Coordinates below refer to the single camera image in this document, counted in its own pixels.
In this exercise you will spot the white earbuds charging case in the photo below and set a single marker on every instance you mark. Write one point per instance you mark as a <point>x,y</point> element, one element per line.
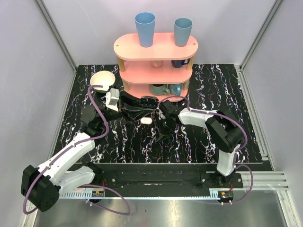
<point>146,120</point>

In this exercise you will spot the tall blue cup left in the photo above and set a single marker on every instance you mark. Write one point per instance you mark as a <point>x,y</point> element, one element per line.
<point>145,24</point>

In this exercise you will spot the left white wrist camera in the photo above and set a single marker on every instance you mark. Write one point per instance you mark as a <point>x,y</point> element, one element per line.
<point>112,98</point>

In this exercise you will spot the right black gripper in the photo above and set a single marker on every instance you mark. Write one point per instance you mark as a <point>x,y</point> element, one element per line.
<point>162,134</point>

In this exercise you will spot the white green bowl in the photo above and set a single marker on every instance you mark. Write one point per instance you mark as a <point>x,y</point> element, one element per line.
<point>104,78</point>

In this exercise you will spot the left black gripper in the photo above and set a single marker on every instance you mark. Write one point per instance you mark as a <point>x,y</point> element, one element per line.
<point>123,104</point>

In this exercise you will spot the blue cup right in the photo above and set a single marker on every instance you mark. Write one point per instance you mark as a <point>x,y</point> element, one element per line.
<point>182,31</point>

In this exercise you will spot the black marble mat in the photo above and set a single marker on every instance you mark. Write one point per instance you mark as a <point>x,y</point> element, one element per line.
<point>211,87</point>

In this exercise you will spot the light blue mug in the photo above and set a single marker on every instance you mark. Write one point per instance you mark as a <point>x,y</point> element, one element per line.
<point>175,89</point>

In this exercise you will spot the teal green mug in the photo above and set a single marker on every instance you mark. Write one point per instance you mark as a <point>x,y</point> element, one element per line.
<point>159,89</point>

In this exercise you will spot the pink mug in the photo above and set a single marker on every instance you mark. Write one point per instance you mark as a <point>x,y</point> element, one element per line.
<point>156,64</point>

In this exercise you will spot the pink three-tier shelf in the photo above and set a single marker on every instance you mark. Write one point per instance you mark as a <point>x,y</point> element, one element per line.
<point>136,71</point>

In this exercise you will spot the navy blue mug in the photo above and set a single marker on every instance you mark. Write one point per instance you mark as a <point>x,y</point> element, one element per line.
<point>179,63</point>

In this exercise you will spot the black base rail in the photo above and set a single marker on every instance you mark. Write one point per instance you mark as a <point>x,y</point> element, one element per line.
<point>165,180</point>

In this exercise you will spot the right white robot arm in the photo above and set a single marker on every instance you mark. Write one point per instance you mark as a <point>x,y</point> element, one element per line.
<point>226,133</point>

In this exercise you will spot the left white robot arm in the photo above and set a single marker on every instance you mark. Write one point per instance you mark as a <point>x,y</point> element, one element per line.
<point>43,185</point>

